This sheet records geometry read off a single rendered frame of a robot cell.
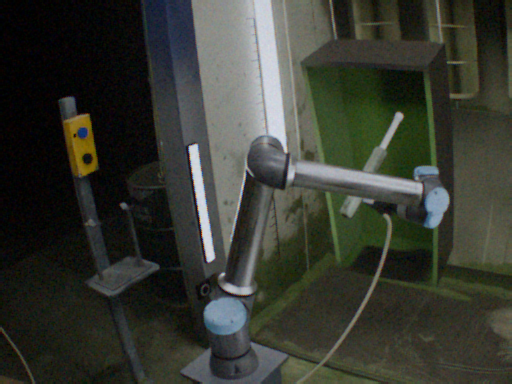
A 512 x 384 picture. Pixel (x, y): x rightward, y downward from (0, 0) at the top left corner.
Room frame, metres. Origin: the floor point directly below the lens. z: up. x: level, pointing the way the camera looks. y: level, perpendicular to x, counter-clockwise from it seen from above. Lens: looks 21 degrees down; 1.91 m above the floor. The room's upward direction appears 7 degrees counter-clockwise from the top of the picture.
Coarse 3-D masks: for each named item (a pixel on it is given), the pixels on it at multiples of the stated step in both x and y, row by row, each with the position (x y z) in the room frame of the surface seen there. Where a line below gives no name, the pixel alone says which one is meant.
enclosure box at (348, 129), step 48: (336, 48) 2.35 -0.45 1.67; (384, 48) 2.22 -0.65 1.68; (432, 48) 2.11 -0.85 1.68; (336, 96) 2.52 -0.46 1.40; (384, 96) 2.43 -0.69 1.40; (432, 96) 1.93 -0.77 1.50; (336, 144) 2.49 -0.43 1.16; (432, 144) 1.96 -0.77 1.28; (336, 240) 2.41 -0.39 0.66; (384, 240) 2.59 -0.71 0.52; (432, 240) 2.44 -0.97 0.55
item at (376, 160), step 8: (400, 120) 1.94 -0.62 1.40; (392, 128) 1.92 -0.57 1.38; (384, 144) 1.89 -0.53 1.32; (376, 152) 1.87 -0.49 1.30; (384, 152) 1.86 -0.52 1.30; (376, 160) 1.84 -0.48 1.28; (384, 160) 1.86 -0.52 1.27; (368, 168) 1.84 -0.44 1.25; (376, 168) 1.83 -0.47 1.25; (352, 200) 1.77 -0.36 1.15; (360, 200) 1.78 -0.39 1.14; (344, 208) 1.77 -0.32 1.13; (352, 208) 1.76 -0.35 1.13; (376, 208) 1.84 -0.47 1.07; (352, 216) 1.76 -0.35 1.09
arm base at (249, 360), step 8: (248, 352) 1.47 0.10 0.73; (216, 360) 1.45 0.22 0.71; (224, 360) 1.43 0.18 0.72; (232, 360) 1.43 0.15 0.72; (240, 360) 1.44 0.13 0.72; (248, 360) 1.45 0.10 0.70; (256, 360) 1.48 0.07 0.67; (216, 368) 1.44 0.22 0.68; (224, 368) 1.43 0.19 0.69; (232, 368) 1.42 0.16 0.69; (240, 368) 1.42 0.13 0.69; (248, 368) 1.44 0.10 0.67; (256, 368) 1.46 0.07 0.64; (224, 376) 1.42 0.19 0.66; (232, 376) 1.41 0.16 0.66; (240, 376) 1.41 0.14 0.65
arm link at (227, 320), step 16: (224, 304) 1.54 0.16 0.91; (240, 304) 1.53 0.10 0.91; (208, 320) 1.46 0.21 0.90; (224, 320) 1.45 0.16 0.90; (240, 320) 1.46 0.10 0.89; (208, 336) 1.48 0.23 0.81; (224, 336) 1.43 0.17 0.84; (240, 336) 1.45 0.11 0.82; (224, 352) 1.43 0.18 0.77; (240, 352) 1.44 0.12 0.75
